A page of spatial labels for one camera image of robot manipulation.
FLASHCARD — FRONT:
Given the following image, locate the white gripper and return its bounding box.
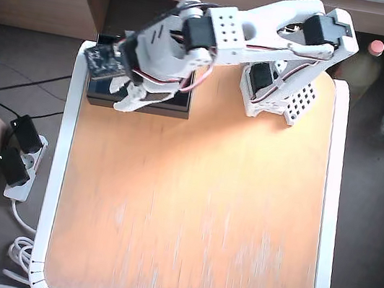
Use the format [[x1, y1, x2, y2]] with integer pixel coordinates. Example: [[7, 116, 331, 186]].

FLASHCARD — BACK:
[[105, 3, 203, 122]]

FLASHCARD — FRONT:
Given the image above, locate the black bin box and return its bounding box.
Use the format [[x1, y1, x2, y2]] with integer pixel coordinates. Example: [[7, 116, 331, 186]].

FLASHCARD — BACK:
[[84, 32, 201, 121]]

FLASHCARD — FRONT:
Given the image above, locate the black power adapter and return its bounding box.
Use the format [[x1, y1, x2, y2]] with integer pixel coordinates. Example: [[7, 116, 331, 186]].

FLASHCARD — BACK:
[[5, 112, 48, 157], [0, 145, 35, 191]]

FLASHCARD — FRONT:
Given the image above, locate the white power cord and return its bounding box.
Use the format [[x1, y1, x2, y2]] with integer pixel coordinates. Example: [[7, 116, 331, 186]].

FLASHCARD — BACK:
[[0, 198, 45, 287]]

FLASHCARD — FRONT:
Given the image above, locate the black floor cable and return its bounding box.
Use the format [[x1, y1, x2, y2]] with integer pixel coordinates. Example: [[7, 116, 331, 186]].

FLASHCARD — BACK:
[[0, 92, 25, 121], [0, 64, 74, 108]]

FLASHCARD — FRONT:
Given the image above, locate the yellow juice bottle pink cap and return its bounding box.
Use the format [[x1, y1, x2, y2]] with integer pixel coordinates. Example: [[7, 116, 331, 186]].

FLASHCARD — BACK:
[[331, 34, 384, 105]]

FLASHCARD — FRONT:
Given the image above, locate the white table rim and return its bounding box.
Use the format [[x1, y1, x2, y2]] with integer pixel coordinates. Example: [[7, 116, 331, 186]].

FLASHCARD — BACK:
[[25, 35, 365, 288]]

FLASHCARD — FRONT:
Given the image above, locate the white power strip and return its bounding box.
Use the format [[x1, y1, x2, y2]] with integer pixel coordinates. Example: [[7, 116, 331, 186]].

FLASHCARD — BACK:
[[2, 130, 51, 205]]

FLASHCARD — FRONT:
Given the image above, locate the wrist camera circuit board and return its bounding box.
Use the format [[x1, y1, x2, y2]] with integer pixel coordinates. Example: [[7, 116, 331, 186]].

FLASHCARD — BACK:
[[79, 39, 130, 85]]

